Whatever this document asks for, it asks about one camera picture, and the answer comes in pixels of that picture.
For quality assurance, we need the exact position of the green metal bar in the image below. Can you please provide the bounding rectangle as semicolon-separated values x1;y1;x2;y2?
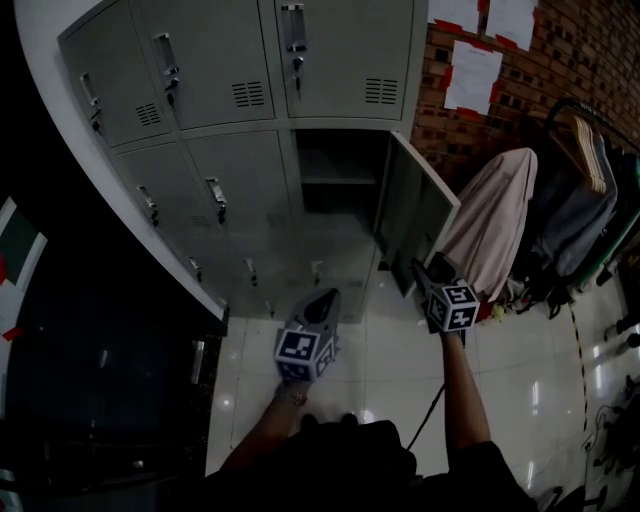
581;199;640;290

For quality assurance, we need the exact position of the person's right forearm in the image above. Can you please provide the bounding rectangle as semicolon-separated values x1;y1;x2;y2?
438;329;494;454

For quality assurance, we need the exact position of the person's black clothing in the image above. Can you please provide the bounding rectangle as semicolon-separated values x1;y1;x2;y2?
202;418;539;512

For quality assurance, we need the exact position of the grey hanging garment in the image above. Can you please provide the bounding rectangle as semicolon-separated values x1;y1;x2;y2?
531;164;620;279

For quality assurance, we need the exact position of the black glass-front cabinet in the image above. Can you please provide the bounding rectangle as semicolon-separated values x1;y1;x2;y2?
0;239;230;501

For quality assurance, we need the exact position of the bunch of wooden hangers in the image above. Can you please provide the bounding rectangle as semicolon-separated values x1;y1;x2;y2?
571;114;609;195

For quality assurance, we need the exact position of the grey locker door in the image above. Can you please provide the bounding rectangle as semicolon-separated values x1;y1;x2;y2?
374;130;462;300

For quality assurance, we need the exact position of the yellow black floor tape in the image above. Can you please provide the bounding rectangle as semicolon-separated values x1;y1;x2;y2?
569;303;590;432

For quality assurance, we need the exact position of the black clothes rack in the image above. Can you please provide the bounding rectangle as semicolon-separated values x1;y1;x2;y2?
542;97;640;301

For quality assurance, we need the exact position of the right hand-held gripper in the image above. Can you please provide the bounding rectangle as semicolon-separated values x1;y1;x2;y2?
410;251;481;335

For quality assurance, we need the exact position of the grey metal locker cabinet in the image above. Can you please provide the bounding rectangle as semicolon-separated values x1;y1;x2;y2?
57;0;431;324

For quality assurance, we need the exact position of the beige draped garment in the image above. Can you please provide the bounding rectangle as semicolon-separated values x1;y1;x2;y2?
442;147;539;304

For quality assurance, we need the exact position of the black floor cable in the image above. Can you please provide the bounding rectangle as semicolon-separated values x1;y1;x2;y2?
406;382;447;452

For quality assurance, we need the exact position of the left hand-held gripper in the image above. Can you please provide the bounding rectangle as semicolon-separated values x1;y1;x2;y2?
272;287;344;386

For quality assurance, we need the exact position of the large white paper sheet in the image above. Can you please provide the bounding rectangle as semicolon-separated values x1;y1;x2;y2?
443;39;504;114

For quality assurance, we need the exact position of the person's left forearm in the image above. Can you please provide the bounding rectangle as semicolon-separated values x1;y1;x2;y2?
219;382;311;474

